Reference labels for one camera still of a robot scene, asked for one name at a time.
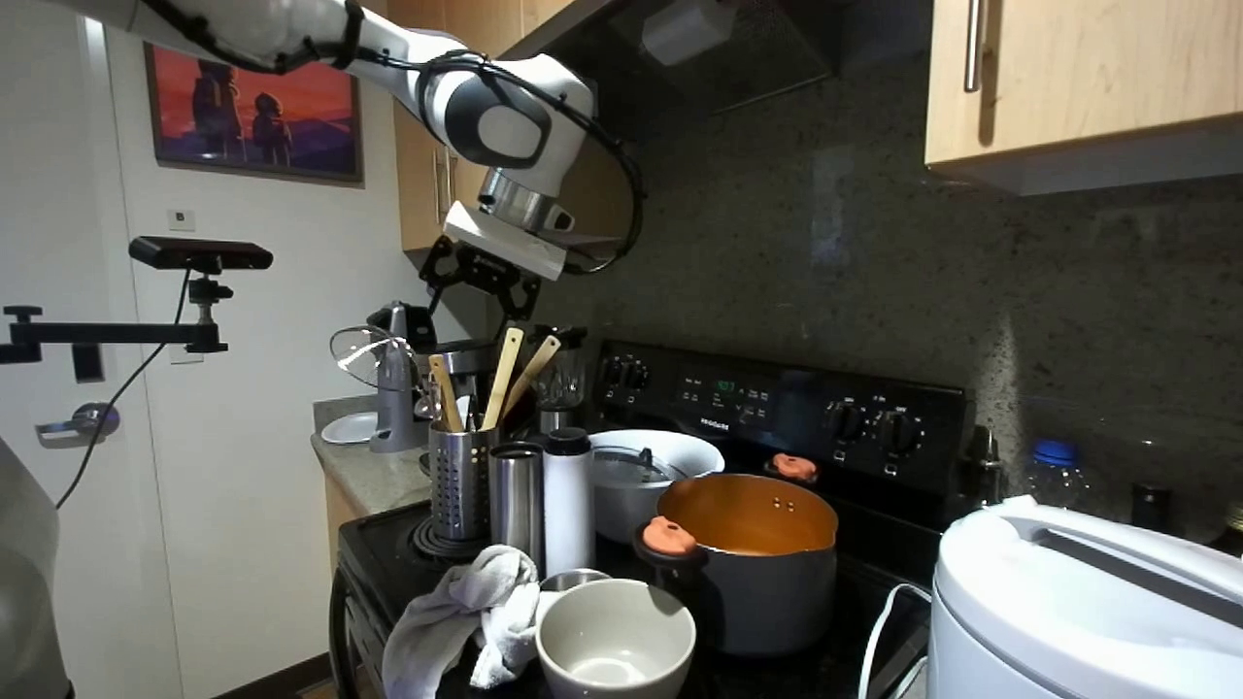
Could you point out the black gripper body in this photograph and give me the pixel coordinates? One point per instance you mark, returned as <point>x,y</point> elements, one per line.
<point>471,274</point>

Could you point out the long wooden spatula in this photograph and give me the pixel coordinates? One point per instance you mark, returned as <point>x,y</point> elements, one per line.
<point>533,371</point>
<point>497,381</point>

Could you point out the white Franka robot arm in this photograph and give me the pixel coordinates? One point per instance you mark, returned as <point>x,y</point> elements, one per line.
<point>400,64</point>

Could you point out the short wooden spatula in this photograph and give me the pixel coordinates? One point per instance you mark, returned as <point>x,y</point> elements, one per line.
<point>441,394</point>

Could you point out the large white bowl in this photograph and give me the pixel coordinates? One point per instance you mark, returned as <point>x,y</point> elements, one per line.
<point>692,454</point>

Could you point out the small grey bowl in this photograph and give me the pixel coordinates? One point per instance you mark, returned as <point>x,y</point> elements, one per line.
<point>616,644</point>

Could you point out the narrow wooden upper cabinet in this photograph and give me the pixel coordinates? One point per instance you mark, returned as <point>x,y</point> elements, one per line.
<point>421,195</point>

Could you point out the black and clear countertop appliance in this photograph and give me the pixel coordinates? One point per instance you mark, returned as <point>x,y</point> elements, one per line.
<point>393,390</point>

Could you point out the perforated steel utensil holder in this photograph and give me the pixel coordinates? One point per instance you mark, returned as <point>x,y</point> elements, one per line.
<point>458,489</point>

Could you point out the steel tumbler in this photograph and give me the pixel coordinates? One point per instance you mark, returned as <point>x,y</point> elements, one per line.
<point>515,500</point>

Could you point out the steel canister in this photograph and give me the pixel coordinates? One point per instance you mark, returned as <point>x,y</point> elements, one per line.
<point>568,508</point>

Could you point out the black ribbed coaster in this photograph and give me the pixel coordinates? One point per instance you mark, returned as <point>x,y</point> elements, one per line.
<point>449,547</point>

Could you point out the black kitchen stove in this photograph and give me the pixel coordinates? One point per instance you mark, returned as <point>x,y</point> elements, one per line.
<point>800,414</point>

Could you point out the white cloth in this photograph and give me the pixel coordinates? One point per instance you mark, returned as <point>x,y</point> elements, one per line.
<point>449,623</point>

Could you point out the dark range hood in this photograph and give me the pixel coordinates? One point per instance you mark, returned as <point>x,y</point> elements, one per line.
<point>722,53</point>

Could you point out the dark glass bottle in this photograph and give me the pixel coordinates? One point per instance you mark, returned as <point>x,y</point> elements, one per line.
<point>983,468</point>

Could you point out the clear bottle blue cap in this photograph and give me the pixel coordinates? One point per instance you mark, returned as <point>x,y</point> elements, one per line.
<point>1055,471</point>

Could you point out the wooden upper cabinets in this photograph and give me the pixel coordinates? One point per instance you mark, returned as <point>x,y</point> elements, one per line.
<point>1102,72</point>

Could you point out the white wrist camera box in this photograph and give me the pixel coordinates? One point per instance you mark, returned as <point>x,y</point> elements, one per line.
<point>510,238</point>

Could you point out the framed orange wall picture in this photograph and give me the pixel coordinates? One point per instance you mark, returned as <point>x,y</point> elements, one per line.
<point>259,122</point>

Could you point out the black stereo camera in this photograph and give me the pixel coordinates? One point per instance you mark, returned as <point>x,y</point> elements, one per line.
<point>199,253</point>

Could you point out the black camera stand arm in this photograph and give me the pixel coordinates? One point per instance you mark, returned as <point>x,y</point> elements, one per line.
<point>119,336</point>

